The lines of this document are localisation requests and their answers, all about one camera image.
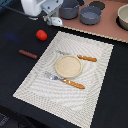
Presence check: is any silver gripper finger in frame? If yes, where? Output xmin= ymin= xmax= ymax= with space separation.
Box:
xmin=43 ymin=11 xmax=63 ymax=26

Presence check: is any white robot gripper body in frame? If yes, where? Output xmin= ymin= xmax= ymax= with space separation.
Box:
xmin=21 ymin=0 xmax=63 ymax=16

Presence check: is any red tomato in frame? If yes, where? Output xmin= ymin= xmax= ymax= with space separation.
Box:
xmin=36 ymin=30 xmax=47 ymax=41

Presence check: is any brown sausage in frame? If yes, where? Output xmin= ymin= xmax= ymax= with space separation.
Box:
xmin=19 ymin=50 xmax=38 ymax=59

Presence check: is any grey frying pan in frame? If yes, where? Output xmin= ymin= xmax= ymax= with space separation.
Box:
xmin=80 ymin=2 xmax=102 ymax=25

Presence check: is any grey cooking pot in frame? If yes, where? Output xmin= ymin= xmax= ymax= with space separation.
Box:
xmin=59 ymin=0 xmax=79 ymax=20

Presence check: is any beige round plate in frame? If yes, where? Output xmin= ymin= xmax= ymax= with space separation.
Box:
xmin=55 ymin=55 xmax=83 ymax=78

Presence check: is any black round lid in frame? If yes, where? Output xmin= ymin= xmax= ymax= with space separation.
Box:
xmin=89 ymin=1 xmax=105 ymax=10

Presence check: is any pink board mat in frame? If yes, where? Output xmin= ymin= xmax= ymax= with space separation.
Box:
xmin=48 ymin=0 xmax=128 ymax=44

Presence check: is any beige bowl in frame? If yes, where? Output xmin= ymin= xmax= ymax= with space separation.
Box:
xmin=118 ymin=4 xmax=128 ymax=30

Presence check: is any white woven placemat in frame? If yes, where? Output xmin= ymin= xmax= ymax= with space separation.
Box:
xmin=13 ymin=32 xmax=113 ymax=128

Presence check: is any knife with orange handle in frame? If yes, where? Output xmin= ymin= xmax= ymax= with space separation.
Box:
xmin=56 ymin=50 xmax=97 ymax=62

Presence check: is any fork with orange handle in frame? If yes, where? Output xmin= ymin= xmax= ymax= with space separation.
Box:
xmin=44 ymin=72 xmax=85 ymax=89

